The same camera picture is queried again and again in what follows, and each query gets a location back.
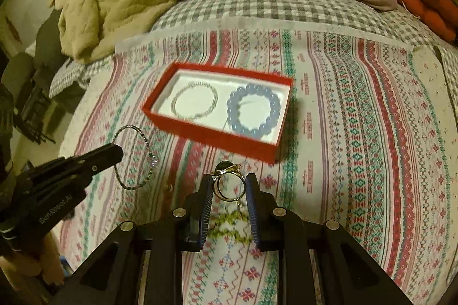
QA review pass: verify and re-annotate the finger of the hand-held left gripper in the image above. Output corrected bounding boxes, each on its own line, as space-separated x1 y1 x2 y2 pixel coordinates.
25 162 120 193
54 144 124 170

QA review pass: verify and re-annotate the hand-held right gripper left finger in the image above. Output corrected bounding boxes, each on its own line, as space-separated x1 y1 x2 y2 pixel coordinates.
61 173 214 305

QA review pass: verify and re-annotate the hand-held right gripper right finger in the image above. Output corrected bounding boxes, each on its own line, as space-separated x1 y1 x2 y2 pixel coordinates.
245 172 406 305

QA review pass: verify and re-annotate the green bead bracelet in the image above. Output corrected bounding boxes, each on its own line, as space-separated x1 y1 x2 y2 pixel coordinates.
211 210 252 242

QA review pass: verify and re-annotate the gold ring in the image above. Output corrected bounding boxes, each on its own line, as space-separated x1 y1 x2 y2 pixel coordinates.
209 161 248 202

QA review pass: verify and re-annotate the silver twisted bangle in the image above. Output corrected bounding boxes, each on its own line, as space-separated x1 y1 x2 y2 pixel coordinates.
112 125 160 190

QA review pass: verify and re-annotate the red jewelry box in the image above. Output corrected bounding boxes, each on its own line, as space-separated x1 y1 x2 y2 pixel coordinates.
142 62 295 164

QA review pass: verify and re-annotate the person's left hand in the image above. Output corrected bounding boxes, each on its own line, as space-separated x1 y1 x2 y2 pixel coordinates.
0 233 65 288

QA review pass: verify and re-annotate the dark chair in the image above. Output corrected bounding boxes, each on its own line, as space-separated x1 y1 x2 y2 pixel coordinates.
0 51 60 148

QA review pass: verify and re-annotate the patterned embroidered cloth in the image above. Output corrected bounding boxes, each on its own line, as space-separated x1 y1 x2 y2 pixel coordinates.
58 27 458 305

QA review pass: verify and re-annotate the grey checked bedsheet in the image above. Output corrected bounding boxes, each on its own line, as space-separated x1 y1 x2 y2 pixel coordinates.
48 0 458 99

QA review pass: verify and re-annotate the cream dotted cloth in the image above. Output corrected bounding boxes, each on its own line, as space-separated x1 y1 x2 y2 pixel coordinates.
411 45 458 155

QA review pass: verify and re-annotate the orange plush toy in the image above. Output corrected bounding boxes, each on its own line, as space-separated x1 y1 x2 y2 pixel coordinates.
395 0 458 41

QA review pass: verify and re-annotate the silver bead bracelet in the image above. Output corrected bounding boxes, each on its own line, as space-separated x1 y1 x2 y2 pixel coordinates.
171 81 219 120

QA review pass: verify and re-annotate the blue bead bracelet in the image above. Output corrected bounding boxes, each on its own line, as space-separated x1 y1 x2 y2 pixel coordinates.
226 82 282 139

